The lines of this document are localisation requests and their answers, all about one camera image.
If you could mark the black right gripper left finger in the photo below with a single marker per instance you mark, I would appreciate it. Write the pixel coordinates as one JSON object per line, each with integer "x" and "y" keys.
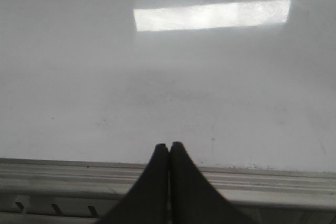
{"x": 146, "y": 201}

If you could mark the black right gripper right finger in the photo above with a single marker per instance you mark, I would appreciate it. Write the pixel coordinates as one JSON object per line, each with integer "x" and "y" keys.
{"x": 193, "y": 198}

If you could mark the white metal table frame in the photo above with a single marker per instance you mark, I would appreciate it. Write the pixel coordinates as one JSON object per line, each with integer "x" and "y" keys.
{"x": 45, "y": 209}

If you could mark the white whiteboard with grey frame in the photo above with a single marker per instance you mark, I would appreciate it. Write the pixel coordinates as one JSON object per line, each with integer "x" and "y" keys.
{"x": 248, "y": 86}

